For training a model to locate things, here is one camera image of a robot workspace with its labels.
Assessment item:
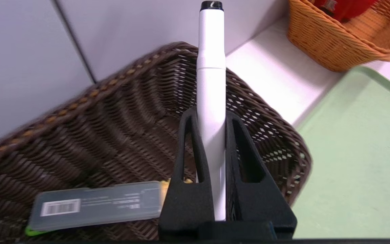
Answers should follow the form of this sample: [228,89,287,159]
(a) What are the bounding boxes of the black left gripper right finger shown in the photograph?
[225,111,298,239]

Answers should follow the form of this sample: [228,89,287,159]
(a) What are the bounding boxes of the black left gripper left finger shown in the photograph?
[158,106,216,239]

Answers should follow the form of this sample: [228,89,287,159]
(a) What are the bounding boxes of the clear plastic pencil lead case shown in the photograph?
[27,181,164,232]

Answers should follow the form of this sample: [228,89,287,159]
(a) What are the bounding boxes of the white marker pen black caps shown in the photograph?
[196,1,228,222]

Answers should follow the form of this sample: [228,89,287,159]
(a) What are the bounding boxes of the green yellow pasta spoon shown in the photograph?
[25,178,193,237]

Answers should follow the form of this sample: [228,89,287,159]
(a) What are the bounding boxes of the red soda can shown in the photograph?
[312,0,379,23]

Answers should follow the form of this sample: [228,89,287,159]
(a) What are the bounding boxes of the dark brown wicker basket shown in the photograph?
[0,41,312,242]

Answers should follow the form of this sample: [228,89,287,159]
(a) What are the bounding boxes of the orange wicker basket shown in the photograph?
[287,0,390,73]

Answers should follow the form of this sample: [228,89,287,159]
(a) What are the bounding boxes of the light green plastic tray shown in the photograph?
[290,65,390,240]

